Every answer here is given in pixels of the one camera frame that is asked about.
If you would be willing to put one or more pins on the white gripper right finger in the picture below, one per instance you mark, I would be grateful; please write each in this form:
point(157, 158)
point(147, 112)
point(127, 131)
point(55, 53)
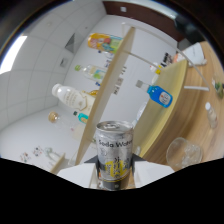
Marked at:
point(150, 171)

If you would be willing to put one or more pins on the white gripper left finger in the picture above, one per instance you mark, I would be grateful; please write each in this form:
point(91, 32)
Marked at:
point(80, 173)

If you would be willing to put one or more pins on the silver black soda water can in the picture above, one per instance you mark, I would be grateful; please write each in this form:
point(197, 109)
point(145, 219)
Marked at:
point(114, 153)

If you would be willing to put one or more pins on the glass jar with limes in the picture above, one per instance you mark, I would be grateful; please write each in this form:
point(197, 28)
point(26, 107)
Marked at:
point(219, 88)

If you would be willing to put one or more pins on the clear glass with ice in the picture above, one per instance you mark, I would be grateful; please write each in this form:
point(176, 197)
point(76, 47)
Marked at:
point(185, 155)

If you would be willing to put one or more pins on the glass jar with wooden lid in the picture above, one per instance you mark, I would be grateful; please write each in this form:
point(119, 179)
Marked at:
point(63, 120)

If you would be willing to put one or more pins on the small teal liquid bottle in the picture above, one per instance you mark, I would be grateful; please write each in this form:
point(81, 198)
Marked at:
point(82, 117)

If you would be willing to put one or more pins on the large white bottle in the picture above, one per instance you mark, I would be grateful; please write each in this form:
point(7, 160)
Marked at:
point(75, 98)

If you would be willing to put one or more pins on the blue liquid bottle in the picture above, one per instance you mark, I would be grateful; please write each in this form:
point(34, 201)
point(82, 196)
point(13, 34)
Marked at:
point(160, 95)

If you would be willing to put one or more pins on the two-tier wooden shelf rack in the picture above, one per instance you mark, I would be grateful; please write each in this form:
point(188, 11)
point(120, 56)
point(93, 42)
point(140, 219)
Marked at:
point(110, 83)

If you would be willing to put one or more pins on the clear bottle with green cap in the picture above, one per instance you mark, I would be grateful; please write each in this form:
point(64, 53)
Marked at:
point(91, 72)

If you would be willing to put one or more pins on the white bottle with red cap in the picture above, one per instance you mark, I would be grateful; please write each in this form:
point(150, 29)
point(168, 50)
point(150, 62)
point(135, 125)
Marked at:
point(156, 69)

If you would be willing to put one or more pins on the small clear bottle blue cap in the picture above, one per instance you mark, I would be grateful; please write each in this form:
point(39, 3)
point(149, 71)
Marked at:
point(106, 56)

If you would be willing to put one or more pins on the white pouch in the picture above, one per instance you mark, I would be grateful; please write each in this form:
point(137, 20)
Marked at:
point(195, 53)

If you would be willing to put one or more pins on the ceiling air vent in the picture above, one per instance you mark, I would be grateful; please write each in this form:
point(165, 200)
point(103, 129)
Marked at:
point(70, 43)

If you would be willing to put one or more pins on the yellow colourful printed can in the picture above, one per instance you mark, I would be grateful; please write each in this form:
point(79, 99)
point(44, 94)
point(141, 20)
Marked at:
point(105, 42)

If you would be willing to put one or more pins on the brown door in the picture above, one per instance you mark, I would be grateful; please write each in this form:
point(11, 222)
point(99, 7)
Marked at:
point(150, 16)

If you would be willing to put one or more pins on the wooden wall shelf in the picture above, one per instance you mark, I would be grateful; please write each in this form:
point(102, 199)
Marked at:
point(57, 163)

